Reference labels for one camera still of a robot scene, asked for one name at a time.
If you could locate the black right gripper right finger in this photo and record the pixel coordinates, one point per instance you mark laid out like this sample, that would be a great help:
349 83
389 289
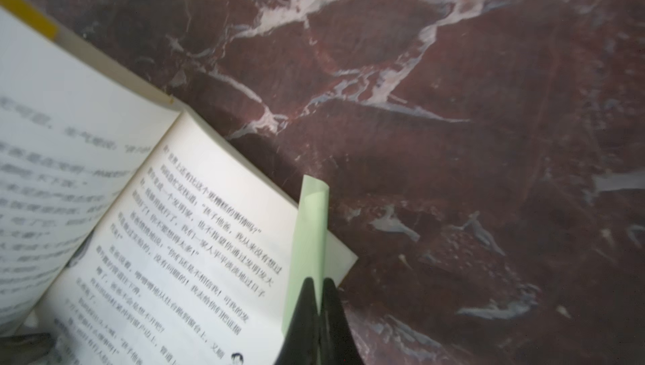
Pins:
337 345

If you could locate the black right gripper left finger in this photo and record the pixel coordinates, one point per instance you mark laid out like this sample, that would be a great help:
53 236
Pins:
301 343

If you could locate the green sticky note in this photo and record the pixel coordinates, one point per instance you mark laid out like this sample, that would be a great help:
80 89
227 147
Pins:
308 245

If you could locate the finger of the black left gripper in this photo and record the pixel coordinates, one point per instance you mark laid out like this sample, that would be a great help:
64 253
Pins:
26 349

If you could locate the yellow children's book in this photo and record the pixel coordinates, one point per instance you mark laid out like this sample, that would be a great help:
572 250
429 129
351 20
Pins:
131 231

